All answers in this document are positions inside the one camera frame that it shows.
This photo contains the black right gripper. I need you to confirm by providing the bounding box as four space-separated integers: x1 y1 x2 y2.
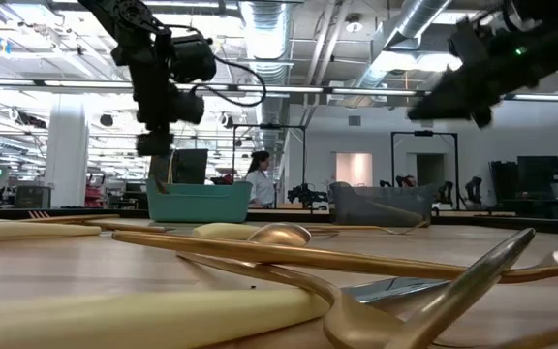
407 20 558 129

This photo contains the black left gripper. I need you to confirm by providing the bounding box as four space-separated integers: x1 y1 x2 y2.
127 60 206 159

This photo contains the dark grey plastic bin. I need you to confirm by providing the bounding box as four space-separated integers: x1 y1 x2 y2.
327 181 439 228

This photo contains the black rectangular panel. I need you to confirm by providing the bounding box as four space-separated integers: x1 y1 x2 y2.
150 148 210 185

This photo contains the teal plastic bin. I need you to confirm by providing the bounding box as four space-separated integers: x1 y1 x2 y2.
145 177 254 224

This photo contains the red cart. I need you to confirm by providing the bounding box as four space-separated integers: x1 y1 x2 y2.
83 173 107 208

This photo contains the horizontal light bar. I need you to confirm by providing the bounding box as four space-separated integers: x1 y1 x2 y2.
0 77 558 104

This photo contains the white pillar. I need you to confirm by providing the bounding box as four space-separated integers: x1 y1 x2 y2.
45 94 90 209

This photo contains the person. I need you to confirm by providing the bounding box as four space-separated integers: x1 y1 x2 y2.
244 149 277 209

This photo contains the black desk with monitors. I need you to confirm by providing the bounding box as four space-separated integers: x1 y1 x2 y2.
489 154 558 214

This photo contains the dark cabinet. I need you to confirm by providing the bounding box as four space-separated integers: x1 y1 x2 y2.
15 185 51 209

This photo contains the black gantry frame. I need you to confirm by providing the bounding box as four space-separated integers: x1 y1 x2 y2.
232 123 308 195
389 129 459 210

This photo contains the smooth silver duct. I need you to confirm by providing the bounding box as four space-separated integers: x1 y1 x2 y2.
351 0 454 98

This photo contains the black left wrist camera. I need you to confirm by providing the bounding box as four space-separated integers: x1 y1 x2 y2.
170 32 218 83

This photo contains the corrugated silver duct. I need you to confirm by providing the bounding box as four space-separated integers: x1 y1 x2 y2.
239 0 293 122

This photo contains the black aluminium table frame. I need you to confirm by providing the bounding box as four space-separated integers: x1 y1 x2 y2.
0 206 558 237

